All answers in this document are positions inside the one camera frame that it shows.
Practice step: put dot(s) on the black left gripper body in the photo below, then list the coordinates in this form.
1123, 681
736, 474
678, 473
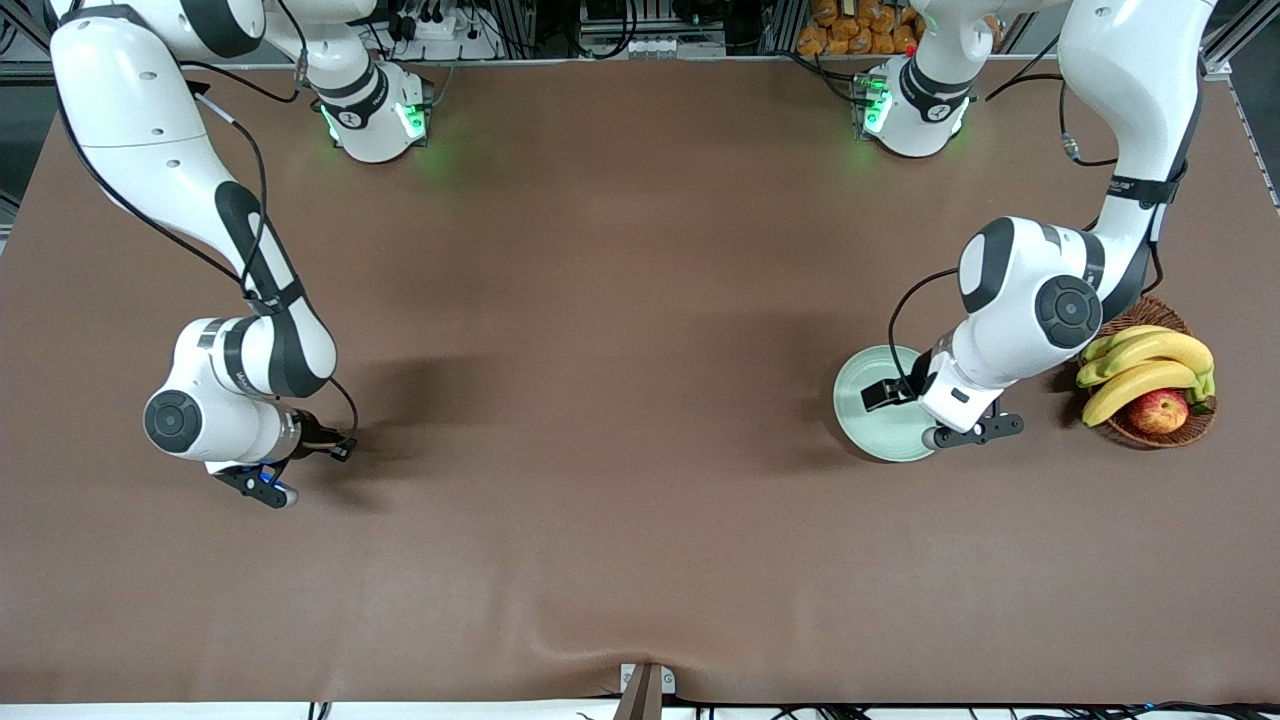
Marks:
912, 385

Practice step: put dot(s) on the white power strip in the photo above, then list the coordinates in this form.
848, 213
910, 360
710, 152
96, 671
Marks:
440, 30

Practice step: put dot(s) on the red yellow apple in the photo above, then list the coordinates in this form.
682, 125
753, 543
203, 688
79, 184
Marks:
1158, 412

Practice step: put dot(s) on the brown table cover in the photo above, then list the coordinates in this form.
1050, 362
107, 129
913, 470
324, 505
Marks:
600, 300

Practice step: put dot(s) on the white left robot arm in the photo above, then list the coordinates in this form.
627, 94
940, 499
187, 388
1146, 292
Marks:
1030, 290

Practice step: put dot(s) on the large yellow banana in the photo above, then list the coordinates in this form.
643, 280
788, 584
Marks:
1135, 385
1172, 348

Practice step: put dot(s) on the white terminal strip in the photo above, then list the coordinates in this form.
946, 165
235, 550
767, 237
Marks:
652, 46

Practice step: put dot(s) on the small yellow-green banana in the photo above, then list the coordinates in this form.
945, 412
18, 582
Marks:
1125, 338

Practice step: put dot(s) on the bag of orange buns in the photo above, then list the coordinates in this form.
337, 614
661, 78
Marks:
850, 25

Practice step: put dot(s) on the brown wicker basket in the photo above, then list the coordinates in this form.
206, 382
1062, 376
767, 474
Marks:
1150, 442

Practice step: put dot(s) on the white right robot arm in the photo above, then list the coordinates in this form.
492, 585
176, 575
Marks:
130, 100

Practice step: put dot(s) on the aluminium frame profile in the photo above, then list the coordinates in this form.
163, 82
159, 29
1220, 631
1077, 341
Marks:
25, 22
1225, 66

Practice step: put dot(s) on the pale green round plate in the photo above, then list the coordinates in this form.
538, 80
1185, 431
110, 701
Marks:
855, 420

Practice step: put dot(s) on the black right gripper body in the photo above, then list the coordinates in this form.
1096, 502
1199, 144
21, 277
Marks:
316, 435

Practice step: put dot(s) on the grey metal mount bracket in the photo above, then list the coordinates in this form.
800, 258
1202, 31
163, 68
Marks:
645, 690

